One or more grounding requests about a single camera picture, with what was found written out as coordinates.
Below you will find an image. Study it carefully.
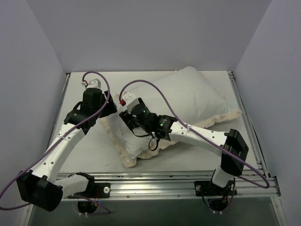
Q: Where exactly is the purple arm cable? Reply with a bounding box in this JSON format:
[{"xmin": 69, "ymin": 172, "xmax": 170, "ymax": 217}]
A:
[
  {"xmin": 120, "ymin": 80, "xmax": 270, "ymax": 210},
  {"xmin": 0, "ymin": 71, "xmax": 111, "ymax": 215}
]

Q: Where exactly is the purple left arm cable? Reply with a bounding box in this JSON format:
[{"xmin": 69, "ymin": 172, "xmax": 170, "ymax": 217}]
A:
[{"xmin": 0, "ymin": 71, "xmax": 111, "ymax": 215}]

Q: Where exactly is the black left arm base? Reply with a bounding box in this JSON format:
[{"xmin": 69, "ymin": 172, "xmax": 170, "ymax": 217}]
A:
[{"xmin": 68, "ymin": 172, "xmax": 112, "ymax": 216}]

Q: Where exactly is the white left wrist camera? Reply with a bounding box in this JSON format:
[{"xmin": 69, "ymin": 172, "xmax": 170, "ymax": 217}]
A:
[{"xmin": 81, "ymin": 79, "xmax": 101, "ymax": 89}]

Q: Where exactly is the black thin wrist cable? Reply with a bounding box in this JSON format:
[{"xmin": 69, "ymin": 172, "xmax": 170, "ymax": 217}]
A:
[{"xmin": 131, "ymin": 127, "xmax": 163, "ymax": 152}]

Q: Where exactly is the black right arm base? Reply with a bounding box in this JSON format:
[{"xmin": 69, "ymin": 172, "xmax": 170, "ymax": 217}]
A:
[{"xmin": 194, "ymin": 179, "xmax": 237, "ymax": 214}]

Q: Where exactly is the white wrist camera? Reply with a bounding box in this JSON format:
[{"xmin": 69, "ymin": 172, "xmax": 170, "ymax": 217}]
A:
[
  {"xmin": 81, "ymin": 79, "xmax": 101, "ymax": 89},
  {"xmin": 120, "ymin": 92, "xmax": 140, "ymax": 113}
]

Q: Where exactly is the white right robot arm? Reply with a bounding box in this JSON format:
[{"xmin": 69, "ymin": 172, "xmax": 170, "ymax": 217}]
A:
[{"xmin": 119, "ymin": 97, "xmax": 249, "ymax": 194}]

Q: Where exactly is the grey and cream pillowcase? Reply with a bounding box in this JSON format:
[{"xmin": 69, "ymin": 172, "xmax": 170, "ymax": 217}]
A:
[{"xmin": 101, "ymin": 67, "xmax": 242, "ymax": 168}]

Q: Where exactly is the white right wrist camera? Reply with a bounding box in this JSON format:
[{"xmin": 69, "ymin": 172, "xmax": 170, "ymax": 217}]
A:
[{"xmin": 120, "ymin": 92, "xmax": 140, "ymax": 113}]

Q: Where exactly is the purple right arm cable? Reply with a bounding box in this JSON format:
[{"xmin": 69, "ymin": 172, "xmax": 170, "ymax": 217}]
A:
[{"xmin": 120, "ymin": 80, "xmax": 270, "ymax": 210}]

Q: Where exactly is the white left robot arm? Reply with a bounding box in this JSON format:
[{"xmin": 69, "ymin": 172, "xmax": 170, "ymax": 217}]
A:
[{"xmin": 16, "ymin": 88, "xmax": 117, "ymax": 212}]

